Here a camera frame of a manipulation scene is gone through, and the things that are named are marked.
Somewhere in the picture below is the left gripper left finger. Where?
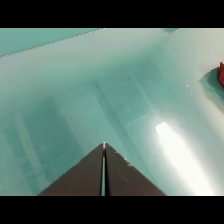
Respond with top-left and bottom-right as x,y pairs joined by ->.
38,143 -> 105,197

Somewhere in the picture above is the red garment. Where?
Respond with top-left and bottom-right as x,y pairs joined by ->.
218,61 -> 224,89

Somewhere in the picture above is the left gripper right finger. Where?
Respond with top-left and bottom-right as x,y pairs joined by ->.
104,143 -> 166,197

